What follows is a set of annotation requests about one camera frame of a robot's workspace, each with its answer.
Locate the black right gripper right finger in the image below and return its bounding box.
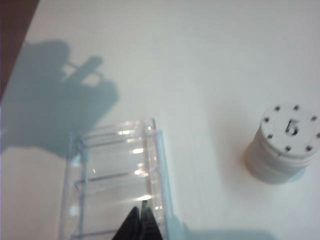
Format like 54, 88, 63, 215
140, 201, 164, 240

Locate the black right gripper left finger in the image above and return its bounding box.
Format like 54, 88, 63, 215
112, 206, 141, 240

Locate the clear plastic chip tray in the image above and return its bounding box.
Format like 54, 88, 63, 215
58, 117, 176, 240

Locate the white poker chip stack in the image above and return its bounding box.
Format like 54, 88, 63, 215
243, 103, 320, 186

